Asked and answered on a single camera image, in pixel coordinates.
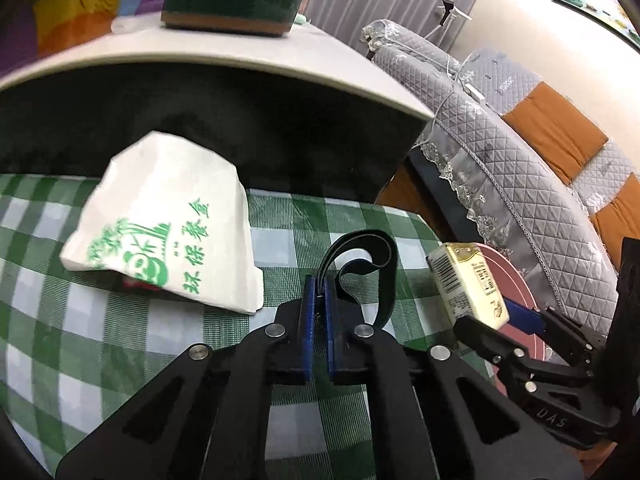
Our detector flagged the white cable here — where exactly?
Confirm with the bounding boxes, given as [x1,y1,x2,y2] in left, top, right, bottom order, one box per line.
[367,35,481,148]

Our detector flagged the framed wall picture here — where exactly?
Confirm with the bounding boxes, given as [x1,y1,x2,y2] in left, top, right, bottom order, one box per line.
[551,0,640,53]

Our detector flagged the green brown box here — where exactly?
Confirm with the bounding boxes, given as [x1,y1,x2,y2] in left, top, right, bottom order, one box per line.
[161,0,306,38]

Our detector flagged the green checkered tablecloth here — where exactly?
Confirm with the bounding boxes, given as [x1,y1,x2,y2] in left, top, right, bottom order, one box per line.
[0,172,501,480]

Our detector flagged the orange cushion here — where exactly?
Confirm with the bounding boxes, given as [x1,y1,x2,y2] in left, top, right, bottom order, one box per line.
[501,81,610,187]
[589,172,640,271]

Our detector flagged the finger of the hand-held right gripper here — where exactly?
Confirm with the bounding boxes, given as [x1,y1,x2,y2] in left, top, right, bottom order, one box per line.
[452,314,538,368]
[502,297,608,363]

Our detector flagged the yellow paper box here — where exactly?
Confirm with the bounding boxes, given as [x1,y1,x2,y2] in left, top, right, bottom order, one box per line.
[425,241,512,332]

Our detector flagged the pink plastic basin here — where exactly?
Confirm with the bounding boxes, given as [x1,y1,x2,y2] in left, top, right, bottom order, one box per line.
[472,241,552,378]

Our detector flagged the white coffee table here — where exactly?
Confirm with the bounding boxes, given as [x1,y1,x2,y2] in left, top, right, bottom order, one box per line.
[0,17,437,203]

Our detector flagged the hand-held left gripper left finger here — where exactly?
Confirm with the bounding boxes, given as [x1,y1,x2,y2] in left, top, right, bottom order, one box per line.
[55,275,319,480]

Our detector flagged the white paper bag green print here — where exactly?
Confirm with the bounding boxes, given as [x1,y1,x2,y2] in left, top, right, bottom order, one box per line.
[59,130,266,317]

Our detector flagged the white floor stand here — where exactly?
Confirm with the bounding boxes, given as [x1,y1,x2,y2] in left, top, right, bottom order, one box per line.
[425,0,473,41]

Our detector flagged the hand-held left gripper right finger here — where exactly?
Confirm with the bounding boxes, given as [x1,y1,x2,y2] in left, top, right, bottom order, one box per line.
[322,277,584,480]

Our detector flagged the sofa with grey quilted cover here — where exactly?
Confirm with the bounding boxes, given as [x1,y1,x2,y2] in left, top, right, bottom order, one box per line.
[361,19,640,331]

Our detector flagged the black elastic strap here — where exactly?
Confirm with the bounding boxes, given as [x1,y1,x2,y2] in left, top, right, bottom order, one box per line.
[317,230,399,332]

